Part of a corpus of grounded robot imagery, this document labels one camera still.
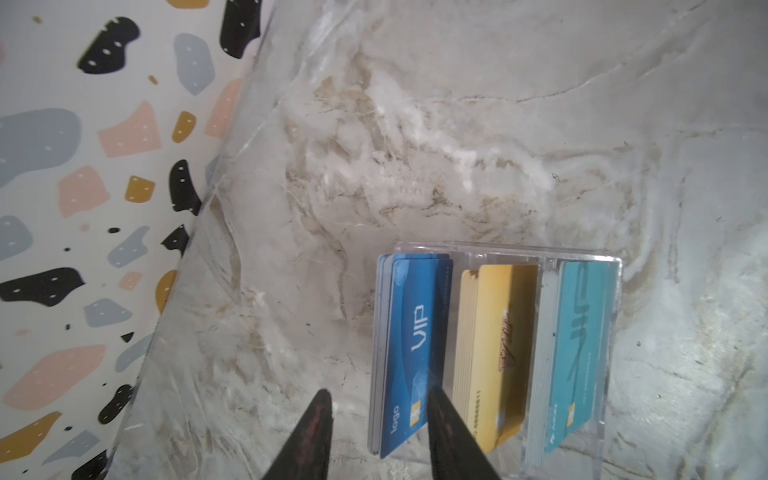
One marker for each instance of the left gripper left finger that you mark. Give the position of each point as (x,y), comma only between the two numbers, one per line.
(306,453)

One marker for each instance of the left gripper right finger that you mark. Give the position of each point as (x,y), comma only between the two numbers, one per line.
(454,453)

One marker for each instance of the dark blue VIP credit card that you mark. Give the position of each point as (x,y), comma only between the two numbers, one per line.
(410,341)

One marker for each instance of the clear box with cards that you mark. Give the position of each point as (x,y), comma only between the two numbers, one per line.
(580,456)

